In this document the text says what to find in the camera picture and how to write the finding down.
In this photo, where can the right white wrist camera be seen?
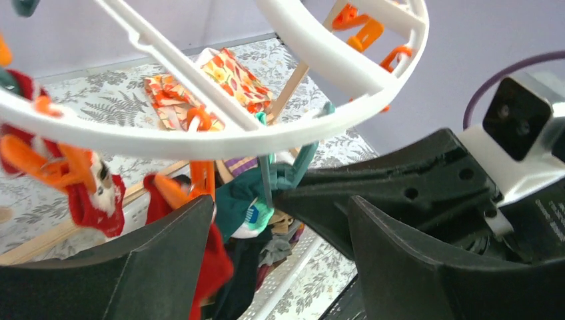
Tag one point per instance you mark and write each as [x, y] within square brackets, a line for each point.
[520, 141]

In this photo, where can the grey sock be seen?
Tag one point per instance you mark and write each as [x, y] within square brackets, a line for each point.
[275, 250]

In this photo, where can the plain red santa sock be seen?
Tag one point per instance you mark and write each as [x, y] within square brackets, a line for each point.
[166, 195]

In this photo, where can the white round clip hanger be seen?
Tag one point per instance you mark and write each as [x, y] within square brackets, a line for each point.
[371, 87]

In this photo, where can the orange floral cloth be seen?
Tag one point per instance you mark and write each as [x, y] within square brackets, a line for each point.
[219, 84]

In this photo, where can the white laundry basket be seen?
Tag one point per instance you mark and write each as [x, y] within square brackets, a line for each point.
[276, 282]

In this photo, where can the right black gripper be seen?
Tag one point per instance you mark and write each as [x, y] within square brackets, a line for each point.
[434, 185]

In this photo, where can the dark green sock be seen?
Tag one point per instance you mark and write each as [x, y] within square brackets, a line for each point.
[234, 198]

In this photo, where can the tan brown sock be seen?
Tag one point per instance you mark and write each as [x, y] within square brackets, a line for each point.
[280, 222]

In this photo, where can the red white striped sock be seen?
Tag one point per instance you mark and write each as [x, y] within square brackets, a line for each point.
[27, 89]

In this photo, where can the purple striped sock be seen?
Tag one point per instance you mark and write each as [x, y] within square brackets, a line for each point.
[237, 166]

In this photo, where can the red bear christmas sock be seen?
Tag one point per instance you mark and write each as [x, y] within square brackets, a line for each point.
[103, 209]

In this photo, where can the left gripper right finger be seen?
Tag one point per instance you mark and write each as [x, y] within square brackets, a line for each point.
[407, 274]

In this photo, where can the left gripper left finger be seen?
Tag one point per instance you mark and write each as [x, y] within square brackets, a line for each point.
[149, 273]

